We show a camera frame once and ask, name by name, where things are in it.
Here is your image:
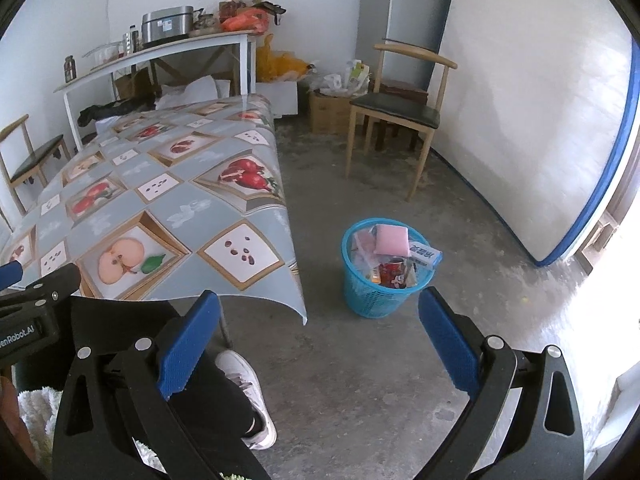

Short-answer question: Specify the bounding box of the white shoe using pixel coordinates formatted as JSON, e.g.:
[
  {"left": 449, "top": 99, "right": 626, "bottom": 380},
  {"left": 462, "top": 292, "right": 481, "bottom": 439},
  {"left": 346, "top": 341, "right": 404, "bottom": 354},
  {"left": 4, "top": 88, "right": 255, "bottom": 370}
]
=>
[{"left": 215, "top": 350, "right": 278, "bottom": 450}]

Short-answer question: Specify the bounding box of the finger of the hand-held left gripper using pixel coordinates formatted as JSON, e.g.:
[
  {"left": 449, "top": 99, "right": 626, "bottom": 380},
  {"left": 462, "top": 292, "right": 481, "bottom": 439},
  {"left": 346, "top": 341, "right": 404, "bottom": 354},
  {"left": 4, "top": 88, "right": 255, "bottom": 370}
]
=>
[
  {"left": 0, "top": 262, "right": 82, "bottom": 308},
  {"left": 0, "top": 260, "right": 24, "bottom": 292}
]

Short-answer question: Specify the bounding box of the yellow plastic bag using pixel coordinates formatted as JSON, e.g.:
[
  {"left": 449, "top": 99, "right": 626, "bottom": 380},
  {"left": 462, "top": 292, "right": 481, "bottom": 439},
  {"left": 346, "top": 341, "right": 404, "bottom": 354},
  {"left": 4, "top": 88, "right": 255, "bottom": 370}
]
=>
[{"left": 256, "top": 35, "right": 314, "bottom": 84}]

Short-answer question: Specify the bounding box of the clear plastic container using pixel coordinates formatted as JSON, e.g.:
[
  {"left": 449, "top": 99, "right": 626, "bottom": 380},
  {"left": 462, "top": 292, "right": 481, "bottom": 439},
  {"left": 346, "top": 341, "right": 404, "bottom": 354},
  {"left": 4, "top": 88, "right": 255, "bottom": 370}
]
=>
[{"left": 82, "top": 42, "right": 124, "bottom": 67}]

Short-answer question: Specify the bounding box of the blue white toothpaste box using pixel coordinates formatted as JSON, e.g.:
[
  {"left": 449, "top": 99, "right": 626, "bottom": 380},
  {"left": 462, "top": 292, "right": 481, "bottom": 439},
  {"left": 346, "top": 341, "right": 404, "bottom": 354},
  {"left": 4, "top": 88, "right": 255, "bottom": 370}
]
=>
[{"left": 407, "top": 242, "right": 444, "bottom": 272}]

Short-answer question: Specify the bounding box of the white sack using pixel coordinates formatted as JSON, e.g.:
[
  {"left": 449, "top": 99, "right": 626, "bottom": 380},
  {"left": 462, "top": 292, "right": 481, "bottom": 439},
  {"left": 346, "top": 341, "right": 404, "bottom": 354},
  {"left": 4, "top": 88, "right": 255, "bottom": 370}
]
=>
[{"left": 155, "top": 75, "right": 237, "bottom": 111}]

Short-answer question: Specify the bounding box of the white side table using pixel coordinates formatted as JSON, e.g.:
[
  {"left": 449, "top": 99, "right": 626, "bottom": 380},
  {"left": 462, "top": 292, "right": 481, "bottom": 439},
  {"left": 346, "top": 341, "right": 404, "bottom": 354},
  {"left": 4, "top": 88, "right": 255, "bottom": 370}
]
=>
[{"left": 54, "top": 30, "right": 258, "bottom": 153}]

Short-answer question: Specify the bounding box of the cardboard box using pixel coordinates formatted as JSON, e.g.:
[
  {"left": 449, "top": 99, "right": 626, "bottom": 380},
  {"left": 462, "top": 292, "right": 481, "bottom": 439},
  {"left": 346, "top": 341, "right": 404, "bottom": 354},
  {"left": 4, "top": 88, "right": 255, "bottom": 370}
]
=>
[{"left": 307, "top": 90, "right": 354, "bottom": 135}]

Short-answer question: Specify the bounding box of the brown wooden stool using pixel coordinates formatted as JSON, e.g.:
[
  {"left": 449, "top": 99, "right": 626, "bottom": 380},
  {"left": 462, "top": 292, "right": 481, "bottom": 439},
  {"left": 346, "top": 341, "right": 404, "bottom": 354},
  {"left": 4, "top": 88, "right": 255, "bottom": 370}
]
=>
[{"left": 367, "top": 80, "right": 431, "bottom": 152}]

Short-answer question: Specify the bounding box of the steel cup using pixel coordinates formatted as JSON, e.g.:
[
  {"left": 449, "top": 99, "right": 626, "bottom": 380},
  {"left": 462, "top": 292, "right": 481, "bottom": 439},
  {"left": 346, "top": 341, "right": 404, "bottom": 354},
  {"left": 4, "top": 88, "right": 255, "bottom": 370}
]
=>
[{"left": 122, "top": 25, "right": 144, "bottom": 56}]

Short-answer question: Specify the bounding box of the clear plastic bag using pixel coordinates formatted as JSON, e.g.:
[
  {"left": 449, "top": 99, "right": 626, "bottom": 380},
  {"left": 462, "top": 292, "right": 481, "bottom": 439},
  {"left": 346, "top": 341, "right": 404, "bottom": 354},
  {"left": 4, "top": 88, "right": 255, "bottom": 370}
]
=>
[{"left": 352, "top": 230, "right": 382, "bottom": 272}]

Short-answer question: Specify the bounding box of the fruit print tablecloth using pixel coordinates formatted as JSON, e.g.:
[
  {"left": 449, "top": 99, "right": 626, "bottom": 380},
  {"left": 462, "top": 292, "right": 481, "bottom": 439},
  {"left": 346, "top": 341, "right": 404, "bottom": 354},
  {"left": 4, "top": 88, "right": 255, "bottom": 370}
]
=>
[{"left": 0, "top": 92, "right": 308, "bottom": 328}]

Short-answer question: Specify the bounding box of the black clothing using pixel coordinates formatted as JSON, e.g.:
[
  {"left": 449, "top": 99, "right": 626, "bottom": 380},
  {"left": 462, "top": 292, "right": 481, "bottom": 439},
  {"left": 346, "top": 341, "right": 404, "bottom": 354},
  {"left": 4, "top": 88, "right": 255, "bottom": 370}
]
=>
[{"left": 77, "top": 97, "right": 162, "bottom": 129}]

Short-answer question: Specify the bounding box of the grey refrigerator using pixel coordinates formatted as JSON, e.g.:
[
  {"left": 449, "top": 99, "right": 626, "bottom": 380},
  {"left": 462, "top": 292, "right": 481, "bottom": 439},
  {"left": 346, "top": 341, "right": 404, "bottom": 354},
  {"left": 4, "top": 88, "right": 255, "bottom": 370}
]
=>
[{"left": 355, "top": 0, "right": 462, "bottom": 97}]

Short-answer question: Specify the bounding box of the blue plastic basket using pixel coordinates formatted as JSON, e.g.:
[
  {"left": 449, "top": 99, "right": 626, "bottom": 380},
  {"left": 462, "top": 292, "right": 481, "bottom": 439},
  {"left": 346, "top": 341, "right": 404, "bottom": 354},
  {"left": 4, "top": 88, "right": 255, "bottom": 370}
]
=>
[{"left": 341, "top": 217, "right": 437, "bottom": 319}]

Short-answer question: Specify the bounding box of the silver rice cooker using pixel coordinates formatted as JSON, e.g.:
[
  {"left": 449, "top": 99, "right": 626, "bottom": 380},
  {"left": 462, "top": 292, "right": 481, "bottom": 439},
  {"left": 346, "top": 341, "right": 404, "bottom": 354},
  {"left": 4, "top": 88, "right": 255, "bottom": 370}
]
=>
[{"left": 141, "top": 6, "right": 197, "bottom": 47}]

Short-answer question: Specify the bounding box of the pink packet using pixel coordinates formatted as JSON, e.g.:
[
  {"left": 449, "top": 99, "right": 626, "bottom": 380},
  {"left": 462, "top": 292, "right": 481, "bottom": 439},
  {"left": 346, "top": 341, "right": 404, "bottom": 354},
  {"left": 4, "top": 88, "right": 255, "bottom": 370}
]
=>
[{"left": 375, "top": 225, "right": 409, "bottom": 257}]

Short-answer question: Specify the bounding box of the white mattress with blue edge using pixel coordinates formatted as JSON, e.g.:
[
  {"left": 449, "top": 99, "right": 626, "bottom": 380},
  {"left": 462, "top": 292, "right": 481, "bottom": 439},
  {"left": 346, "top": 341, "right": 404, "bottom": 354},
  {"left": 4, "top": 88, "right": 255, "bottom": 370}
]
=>
[{"left": 430, "top": 0, "right": 637, "bottom": 267}]

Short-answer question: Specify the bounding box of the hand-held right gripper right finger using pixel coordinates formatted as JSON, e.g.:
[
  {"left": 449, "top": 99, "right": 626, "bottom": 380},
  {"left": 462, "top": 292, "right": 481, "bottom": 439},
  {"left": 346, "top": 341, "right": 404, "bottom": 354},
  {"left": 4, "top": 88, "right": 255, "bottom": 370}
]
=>
[{"left": 418, "top": 286, "right": 586, "bottom": 480}]

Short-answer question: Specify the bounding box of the orange plastic bag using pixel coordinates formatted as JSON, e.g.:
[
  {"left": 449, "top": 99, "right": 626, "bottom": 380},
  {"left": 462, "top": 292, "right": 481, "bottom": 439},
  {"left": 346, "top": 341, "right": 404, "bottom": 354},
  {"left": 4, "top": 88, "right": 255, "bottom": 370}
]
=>
[{"left": 221, "top": 8, "right": 271, "bottom": 36}]

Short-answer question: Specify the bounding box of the wooden chair with dark seat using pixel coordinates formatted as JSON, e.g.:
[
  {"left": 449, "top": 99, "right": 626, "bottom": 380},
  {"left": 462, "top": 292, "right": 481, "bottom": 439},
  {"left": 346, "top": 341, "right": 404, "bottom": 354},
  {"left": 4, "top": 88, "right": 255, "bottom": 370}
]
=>
[
  {"left": 345, "top": 44, "right": 458, "bottom": 202},
  {"left": 0, "top": 115, "right": 72, "bottom": 217}
]

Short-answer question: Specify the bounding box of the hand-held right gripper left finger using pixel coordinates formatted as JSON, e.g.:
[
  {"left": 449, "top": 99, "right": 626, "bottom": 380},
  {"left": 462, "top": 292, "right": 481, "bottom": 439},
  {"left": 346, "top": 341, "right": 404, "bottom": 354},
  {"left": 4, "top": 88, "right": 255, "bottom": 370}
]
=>
[{"left": 52, "top": 290, "right": 271, "bottom": 480}]

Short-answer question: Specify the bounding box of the red drink can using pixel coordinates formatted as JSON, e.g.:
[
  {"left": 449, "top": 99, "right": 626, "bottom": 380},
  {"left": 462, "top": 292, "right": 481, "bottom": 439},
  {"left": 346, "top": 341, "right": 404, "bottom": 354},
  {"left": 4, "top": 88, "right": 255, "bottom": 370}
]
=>
[{"left": 380, "top": 257, "right": 409, "bottom": 289}]

